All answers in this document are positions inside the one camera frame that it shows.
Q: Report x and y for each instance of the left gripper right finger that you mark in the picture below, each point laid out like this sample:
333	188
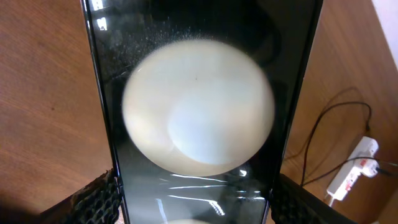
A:
291	204

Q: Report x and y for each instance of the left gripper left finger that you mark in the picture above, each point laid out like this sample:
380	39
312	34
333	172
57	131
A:
97	202

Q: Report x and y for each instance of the black Galaxy flip phone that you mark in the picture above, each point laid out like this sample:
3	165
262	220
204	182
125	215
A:
198	97

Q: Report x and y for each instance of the white power strip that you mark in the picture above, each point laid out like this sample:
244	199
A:
350	171

